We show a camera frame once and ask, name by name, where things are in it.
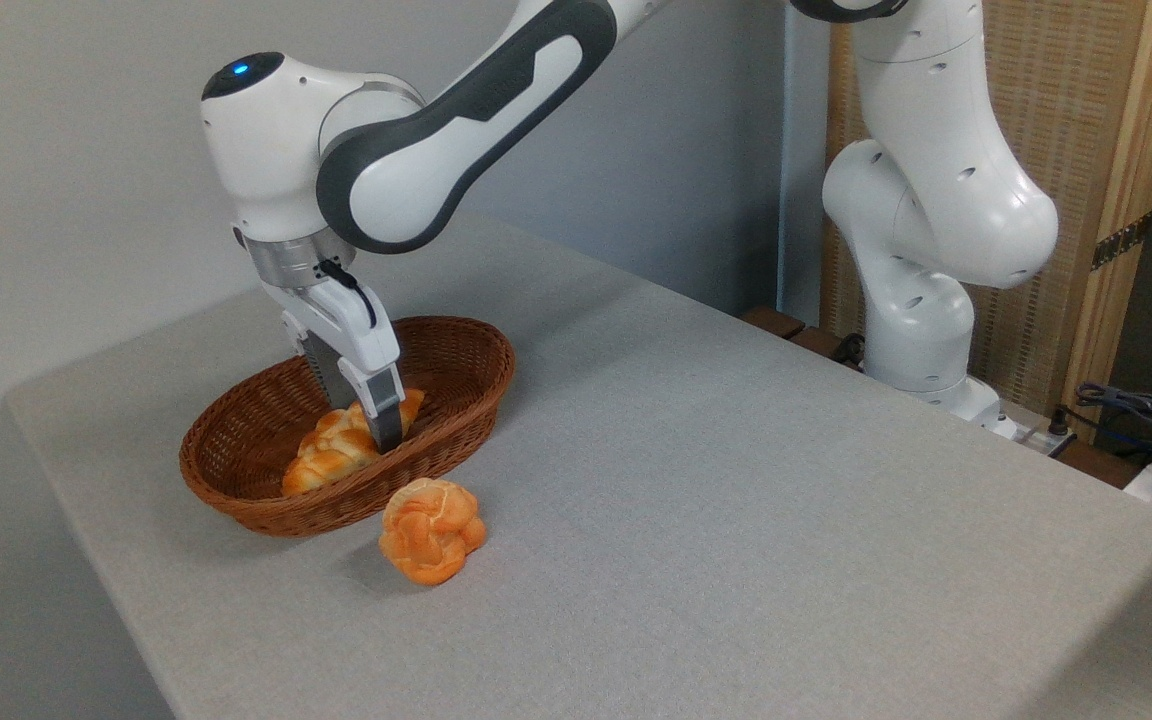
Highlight round knotted bread roll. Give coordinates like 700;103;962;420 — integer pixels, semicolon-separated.
379;478;488;586

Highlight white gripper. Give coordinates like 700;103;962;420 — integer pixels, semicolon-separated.
259;274;407;454

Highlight dark metal screen hinge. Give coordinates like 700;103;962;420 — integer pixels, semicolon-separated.
1091;213;1152;272

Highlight grey-blue cable bundle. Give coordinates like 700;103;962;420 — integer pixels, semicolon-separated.
1056;382;1152;453

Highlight brown oval wicker basket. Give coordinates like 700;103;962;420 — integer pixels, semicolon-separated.
179;316;516;538

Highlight wood and rattan folding screen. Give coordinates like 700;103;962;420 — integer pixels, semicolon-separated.
821;0;1152;441

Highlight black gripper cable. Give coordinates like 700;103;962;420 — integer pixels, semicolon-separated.
316;258;378;329

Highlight long braided bread loaf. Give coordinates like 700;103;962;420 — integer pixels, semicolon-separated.
281;388;426;498

